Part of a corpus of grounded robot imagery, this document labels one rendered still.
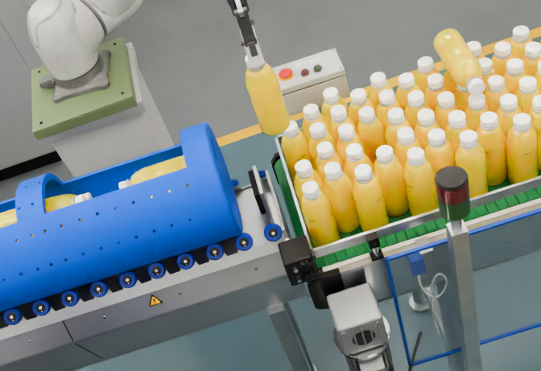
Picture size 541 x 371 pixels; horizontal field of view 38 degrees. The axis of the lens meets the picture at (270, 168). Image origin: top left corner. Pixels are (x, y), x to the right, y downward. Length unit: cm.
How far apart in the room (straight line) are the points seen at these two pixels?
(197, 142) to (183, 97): 215
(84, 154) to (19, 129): 129
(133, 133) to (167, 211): 71
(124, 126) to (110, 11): 35
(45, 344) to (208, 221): 57
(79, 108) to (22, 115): 134
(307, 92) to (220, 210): 48
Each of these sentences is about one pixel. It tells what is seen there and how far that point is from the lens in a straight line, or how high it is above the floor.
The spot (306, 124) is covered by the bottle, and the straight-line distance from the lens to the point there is 201.
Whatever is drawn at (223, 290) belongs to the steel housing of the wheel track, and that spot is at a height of 85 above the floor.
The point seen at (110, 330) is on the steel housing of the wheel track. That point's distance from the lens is 209.
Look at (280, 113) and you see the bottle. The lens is 177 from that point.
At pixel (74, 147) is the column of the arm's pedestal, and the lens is 250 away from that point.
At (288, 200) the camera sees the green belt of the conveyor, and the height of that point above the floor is 89.
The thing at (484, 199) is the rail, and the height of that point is 97.
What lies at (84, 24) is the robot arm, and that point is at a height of 123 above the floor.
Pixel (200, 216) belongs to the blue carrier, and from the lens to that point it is 180.
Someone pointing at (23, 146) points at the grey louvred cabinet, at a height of 18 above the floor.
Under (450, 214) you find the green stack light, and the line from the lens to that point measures 161.
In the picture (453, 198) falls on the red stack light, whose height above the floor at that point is 123.
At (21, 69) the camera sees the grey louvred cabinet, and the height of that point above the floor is 58.
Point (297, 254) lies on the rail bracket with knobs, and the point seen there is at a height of 100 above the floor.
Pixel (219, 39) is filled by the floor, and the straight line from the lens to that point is 424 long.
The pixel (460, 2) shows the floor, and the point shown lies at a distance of 411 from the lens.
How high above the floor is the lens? 243
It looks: 45 degrees down
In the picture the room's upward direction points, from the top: 19 degrees counter-clockwise
